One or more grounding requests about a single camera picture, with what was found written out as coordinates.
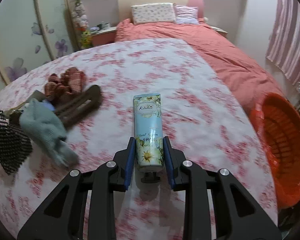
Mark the blue tissue packet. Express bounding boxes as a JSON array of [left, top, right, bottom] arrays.
[[41, 100, 55, 112]]

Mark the black white crochet pouch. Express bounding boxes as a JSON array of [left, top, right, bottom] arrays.
[[0, 111, 32, 175]]

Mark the orange plastic trash basket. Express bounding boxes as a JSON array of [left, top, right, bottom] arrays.
[[249, 93, 300, 209]]

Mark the blue floral cream tube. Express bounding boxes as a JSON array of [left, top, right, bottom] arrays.
[[133, 93, 164, 184]]

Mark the white floral pillow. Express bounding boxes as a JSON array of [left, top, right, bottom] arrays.
[[131, 3, 176, 25]]

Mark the pink striped curtain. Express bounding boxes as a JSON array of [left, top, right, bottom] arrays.
[[266, 0, 300, 85]]

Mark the far side nightstand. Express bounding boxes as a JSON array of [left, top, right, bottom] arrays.
[[210, 25, 228, 37]]

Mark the pink striped pillow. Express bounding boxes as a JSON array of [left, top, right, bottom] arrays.
[[174, 4, 199, 25]]

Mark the pink floral bed sheet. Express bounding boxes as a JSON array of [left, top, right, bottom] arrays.
[[0, 38, 277, 239]]

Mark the grey green sock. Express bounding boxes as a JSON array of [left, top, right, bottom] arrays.
[[19, 99, 78, 168]]

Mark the floral sliding wardrobe door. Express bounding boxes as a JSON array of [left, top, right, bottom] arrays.
[[0, 0, 76, 90]]

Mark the brown red scrunchie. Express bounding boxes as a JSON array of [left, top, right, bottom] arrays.
[[44, 67, 87, 104]]

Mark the beige pink headboard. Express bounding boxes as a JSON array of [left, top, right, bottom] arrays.
[[117, 0, 204, 23]]

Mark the pink white nightstand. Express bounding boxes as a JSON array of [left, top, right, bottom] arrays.
[[91, 27, 116, 47]]

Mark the coral red duvet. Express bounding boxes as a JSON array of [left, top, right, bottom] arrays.
[[115, 19, 284, 113]]

